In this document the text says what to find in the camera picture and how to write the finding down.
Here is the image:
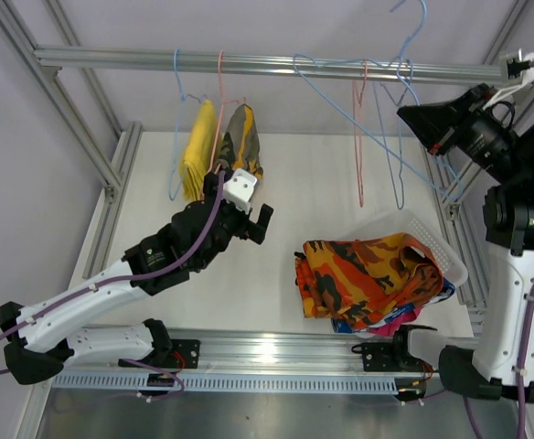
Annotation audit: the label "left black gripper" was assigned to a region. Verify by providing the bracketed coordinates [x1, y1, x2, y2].
[195, 173, 272, 271]

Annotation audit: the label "aluminium frame structure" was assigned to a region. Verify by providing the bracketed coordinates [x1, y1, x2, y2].
[0, 0, 534, 439]

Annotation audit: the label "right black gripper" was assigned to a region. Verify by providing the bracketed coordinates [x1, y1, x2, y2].
[399, 84, 529, 187]

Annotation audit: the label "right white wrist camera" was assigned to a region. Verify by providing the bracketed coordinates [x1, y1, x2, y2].
[482, 48, 534, 110]

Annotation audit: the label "white slotted cable duct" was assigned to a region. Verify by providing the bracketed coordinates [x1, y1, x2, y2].
[52, 371, 398, 395]

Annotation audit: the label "light blue hanger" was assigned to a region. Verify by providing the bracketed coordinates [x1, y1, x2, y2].
[167, 48, 207, 201]

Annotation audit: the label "green camouflage trousers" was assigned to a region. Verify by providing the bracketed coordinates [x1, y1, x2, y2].
[211, 104, 263, 179]

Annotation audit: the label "aluminium hanging rail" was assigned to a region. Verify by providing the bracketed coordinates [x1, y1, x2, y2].
[34, 46, 502, 86]

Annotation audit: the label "yellow trousers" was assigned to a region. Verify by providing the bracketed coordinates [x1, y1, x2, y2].
[179, 99, 218, 201]

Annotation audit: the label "pink hanger with camouflage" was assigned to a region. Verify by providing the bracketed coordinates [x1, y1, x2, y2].
[207, 50, 247, 173]

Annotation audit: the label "blue hanger with blue trousers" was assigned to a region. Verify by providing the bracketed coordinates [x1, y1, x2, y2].
[373, 56, 420, 210]

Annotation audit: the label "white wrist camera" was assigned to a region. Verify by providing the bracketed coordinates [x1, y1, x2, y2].
[222, 168, 259, 214]
[482, 48, 534, 110]

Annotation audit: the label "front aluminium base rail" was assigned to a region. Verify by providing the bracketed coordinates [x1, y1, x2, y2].
[32, 325, 531, 377]

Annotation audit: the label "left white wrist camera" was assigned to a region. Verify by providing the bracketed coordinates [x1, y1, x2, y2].
[222, 168, 259, 214]

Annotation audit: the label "blue hanger with orange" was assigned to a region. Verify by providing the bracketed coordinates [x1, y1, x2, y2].
[292, 1, 465, 202]

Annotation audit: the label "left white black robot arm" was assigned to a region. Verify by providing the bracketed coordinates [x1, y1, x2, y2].
[0, 169, 273, 385]

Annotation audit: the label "pink trousers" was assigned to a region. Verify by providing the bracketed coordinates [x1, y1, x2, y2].
[367, 309, 421, 337]

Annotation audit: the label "white plastic basket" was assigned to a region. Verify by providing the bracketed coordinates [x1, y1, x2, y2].
[341, 209, 468, 288]

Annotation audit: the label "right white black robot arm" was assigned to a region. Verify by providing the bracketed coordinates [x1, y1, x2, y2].
[354, 84, 534, 404]

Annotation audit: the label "orange camouflage trousers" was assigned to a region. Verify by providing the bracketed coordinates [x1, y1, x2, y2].
[294, 233, 444, 331]

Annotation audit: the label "blue white patterned trousers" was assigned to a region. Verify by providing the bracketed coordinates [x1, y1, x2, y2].
[326, 278, 455, 334]

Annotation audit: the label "pink wire hanger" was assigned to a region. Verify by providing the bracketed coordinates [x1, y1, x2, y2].
[351, 60, 368, 208]

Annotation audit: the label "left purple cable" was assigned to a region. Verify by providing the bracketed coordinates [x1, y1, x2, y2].
[0, 171, 227, 377]

